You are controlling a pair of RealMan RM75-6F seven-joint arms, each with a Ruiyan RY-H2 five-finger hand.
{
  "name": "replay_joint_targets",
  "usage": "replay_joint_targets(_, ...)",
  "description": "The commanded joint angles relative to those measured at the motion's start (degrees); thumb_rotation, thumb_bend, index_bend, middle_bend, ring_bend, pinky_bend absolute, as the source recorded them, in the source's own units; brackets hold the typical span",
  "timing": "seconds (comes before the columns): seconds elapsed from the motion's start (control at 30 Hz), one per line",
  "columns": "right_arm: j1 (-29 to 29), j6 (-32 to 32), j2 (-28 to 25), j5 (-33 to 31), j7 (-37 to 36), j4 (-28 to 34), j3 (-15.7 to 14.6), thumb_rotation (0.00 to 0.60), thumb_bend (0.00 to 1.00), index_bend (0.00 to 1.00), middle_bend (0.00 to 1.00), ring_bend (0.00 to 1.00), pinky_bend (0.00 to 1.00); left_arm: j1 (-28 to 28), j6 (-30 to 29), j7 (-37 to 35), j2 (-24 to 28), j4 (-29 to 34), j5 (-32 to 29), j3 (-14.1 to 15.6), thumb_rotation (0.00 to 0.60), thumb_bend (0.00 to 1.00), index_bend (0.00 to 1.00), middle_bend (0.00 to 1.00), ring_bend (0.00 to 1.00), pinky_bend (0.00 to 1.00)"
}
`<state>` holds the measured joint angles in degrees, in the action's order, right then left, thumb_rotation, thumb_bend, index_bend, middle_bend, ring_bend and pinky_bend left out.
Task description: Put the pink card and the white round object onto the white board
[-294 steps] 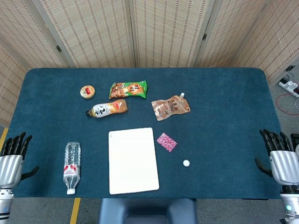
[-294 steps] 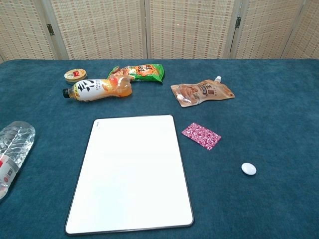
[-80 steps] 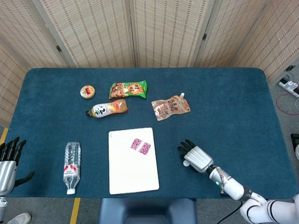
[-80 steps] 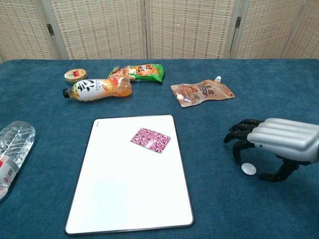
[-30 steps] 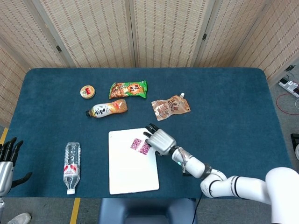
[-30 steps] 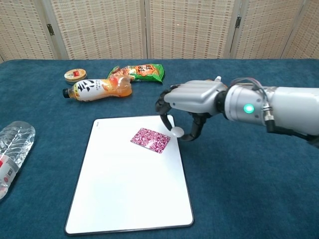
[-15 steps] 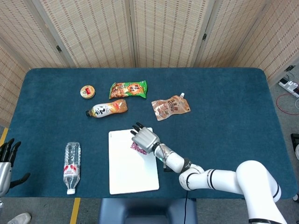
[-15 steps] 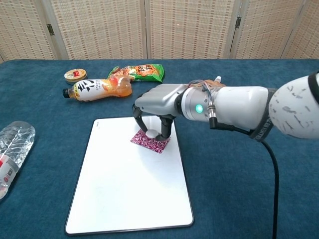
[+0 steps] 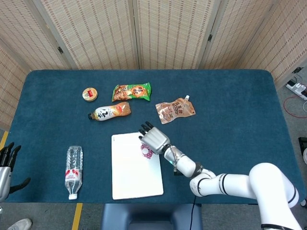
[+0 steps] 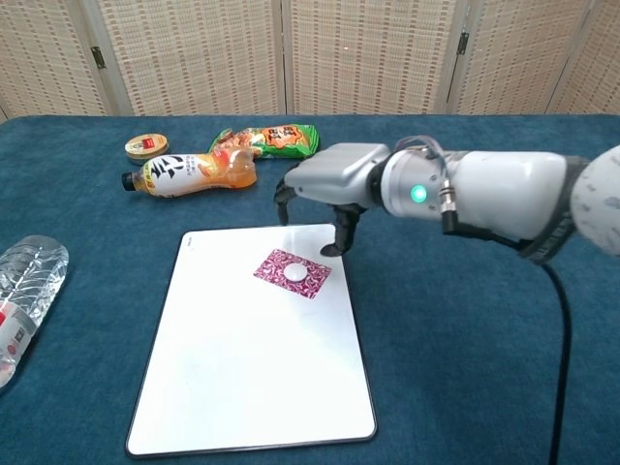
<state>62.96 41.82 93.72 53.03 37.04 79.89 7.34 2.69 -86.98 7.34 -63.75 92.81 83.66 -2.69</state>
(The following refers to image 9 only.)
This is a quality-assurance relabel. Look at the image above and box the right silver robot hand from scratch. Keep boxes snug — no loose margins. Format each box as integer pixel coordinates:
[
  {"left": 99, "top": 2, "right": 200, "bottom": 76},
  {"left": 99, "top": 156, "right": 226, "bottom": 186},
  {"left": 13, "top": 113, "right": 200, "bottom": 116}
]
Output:
[{"left": 138, "top": 121, "right": 170, "bottom": 154}]

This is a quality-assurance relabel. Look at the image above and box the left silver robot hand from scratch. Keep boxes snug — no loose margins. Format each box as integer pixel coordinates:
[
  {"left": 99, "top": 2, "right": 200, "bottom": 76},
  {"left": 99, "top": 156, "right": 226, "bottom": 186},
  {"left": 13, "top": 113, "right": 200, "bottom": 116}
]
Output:
[{"left": 0, "top": 142, "right": 31, "bottom": 202}]

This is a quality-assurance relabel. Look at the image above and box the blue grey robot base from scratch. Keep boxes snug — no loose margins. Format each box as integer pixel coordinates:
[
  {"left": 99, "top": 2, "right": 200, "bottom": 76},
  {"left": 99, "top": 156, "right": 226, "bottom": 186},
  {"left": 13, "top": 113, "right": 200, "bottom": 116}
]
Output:
[{"left": 100, "top": 203, "right": 202, "bottom": 230}]

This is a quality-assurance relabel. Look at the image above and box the white rectangular board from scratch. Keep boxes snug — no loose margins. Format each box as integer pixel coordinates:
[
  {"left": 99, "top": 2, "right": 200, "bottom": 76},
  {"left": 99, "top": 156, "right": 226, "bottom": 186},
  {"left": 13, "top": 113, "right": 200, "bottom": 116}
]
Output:
[{"left": 111, "top": 132, "right": 164, "bottom": 200}]

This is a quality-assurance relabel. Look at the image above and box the brown spout pouch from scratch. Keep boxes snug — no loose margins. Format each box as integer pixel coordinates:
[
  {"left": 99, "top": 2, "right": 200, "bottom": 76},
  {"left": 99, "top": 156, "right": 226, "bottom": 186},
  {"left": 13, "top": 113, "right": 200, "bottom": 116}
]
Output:
[{"left": 155, "top": 95, "right": 196, "bottom": 125}]

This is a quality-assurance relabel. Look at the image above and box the yellow floor tape strip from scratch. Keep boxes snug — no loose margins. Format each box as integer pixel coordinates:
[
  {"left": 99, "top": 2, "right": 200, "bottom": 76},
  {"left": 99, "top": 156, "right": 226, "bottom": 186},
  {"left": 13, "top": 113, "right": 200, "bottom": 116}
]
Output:
[
  {"left": 0, "top": 131, "right": 9, "bottom": 150},
  {"left": 71, "top": 203, "right": 83, "bottom": 230}
]

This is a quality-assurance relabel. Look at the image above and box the grey sneaker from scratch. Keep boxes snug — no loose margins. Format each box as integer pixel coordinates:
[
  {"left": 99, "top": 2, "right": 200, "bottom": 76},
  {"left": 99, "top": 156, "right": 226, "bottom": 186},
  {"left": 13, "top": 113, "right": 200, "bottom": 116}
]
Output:
[{"left": 7, "top": 218, "right": 33, "bottom": 230}]

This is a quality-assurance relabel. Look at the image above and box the orange tea bottle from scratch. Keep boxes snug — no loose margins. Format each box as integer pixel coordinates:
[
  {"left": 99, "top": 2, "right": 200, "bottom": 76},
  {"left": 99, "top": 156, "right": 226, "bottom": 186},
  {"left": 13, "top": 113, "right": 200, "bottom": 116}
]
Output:
[{"left": 87, "top": 102, "right": 132, "bottom": 122}]

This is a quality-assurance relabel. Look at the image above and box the green snack bag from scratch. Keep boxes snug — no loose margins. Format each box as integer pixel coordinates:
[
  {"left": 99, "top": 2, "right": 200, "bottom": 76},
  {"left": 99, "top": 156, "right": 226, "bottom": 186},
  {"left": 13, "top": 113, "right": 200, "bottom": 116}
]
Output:
[{"left": 111, "top": 82, "right": 153, "bottom": 102}]

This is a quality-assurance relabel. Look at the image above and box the clear water bottle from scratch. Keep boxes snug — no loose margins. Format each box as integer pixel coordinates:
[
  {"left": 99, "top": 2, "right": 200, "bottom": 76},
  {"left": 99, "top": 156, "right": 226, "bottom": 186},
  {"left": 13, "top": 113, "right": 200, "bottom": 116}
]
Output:
[{"left": 64, "top": 145, "right": 83, "bottom": 200}]

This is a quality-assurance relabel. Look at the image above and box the dark teal tablecloth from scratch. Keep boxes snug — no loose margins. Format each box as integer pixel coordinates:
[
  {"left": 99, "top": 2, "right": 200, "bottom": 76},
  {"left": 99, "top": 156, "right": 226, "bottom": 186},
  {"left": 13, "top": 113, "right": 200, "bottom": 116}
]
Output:
[{"left": 4, "top": 69, "right": 299, "bottom": 204}]

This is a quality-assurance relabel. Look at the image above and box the round yellow tin can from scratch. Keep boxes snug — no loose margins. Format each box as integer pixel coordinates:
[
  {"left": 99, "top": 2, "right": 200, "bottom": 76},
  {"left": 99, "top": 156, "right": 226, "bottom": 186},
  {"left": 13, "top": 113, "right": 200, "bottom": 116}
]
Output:
[{"left": 82, "top": 87, "right": 98, "bottom": 103}]

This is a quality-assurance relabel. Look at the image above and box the woven bamboo folding screen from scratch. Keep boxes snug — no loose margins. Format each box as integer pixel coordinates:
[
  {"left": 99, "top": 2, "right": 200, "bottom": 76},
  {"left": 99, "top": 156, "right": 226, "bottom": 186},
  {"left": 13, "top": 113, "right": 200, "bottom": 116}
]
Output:
[{"left": 0, "top": 0, "right": 307, "bottom": 131}]

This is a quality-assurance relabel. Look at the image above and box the black box on floor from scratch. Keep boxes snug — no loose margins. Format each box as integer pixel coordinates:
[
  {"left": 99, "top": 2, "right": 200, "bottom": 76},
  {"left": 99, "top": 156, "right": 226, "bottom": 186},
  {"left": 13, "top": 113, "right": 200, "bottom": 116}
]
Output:
[{"left": 298, "top": 137, "right": 307, "bottom": 165}]

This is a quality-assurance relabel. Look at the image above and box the white power strip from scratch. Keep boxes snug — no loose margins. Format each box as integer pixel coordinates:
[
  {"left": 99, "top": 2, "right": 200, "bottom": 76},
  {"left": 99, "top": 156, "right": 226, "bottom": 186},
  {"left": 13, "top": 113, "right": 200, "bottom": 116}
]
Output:
[{"left": 285, "top": 80, "right": 307, "bottom": 101}]

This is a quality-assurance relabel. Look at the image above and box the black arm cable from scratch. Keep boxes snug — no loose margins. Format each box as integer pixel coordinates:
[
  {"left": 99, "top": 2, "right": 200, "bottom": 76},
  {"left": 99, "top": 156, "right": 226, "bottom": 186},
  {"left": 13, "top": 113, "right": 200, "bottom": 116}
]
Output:
[{"left": 190, "top": 195, "right": 197, "bottom": 230}]

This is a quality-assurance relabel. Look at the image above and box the red floor cable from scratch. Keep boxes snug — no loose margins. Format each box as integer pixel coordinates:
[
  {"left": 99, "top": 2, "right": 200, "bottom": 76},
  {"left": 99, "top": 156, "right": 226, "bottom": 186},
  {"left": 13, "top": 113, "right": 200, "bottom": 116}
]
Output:
[{"left": 283, "top": 95, "right": 307, "bottom": 118}]

